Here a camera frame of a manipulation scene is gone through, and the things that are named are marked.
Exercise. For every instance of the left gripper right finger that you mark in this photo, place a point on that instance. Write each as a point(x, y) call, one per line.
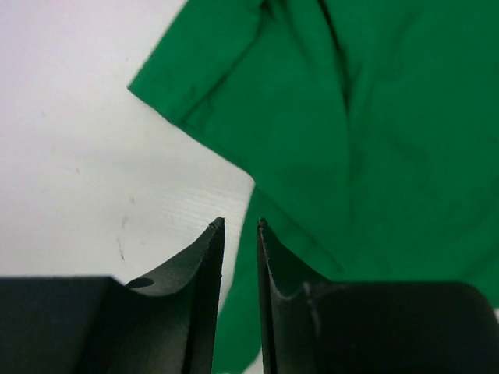
point(310, 324)

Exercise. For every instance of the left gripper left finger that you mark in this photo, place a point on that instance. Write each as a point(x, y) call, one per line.
point(161, 322)

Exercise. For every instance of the green t-shirt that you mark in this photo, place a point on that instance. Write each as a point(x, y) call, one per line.
point(369, 128)

